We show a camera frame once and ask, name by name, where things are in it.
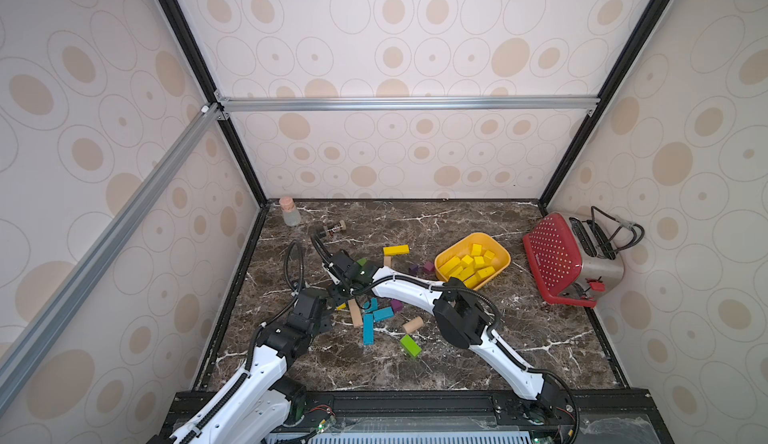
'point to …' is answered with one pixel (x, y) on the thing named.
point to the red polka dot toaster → (571, 260)
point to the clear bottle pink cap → (291, 214)
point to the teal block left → (373, 307)
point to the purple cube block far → (429, 265)
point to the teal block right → (381, 314)
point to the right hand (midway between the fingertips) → (344, 287)
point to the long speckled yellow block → (463, 272)
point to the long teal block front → (368, 329)
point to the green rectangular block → (361, 262)
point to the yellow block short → (342, 306)
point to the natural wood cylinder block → (413, 324)
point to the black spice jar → (340, 226)
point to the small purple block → (414, 268)
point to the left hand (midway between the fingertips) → (328, 311)
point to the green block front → (410, 345)
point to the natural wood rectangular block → (388, 260)
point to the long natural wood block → (355, 312)
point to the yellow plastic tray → (473, 260)
